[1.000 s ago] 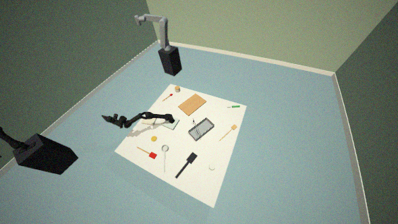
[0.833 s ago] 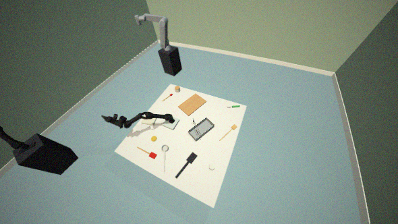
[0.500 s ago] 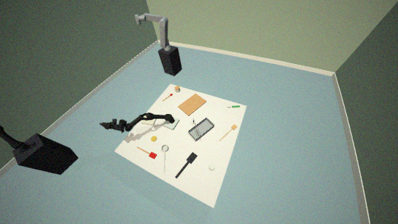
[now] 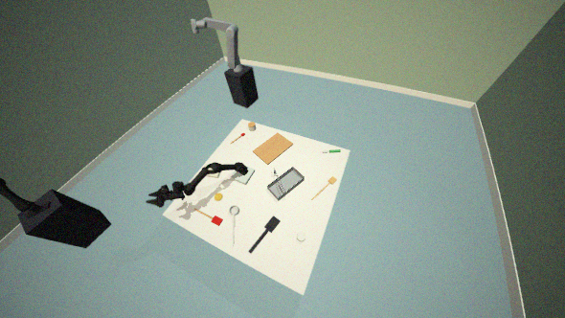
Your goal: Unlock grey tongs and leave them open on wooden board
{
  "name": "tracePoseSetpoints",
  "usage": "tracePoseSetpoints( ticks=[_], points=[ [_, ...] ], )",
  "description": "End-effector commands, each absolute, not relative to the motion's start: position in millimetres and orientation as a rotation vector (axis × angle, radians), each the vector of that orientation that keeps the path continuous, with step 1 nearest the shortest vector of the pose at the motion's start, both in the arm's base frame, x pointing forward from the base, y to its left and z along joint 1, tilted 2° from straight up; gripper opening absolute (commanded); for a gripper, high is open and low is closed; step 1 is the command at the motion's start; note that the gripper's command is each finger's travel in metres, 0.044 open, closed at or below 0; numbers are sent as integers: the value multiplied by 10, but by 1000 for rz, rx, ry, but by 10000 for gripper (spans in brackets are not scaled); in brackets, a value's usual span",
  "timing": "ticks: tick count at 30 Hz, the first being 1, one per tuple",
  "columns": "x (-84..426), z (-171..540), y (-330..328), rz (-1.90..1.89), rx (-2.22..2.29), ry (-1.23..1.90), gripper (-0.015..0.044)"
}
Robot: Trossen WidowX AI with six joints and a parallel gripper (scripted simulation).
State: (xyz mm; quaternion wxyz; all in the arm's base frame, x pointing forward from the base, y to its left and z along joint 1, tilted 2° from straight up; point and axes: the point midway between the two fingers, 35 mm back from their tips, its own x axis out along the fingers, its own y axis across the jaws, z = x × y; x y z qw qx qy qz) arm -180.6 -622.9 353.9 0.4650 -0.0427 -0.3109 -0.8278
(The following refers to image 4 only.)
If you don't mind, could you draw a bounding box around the light brown wooden board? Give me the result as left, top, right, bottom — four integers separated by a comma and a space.
253, 133, 293, 165

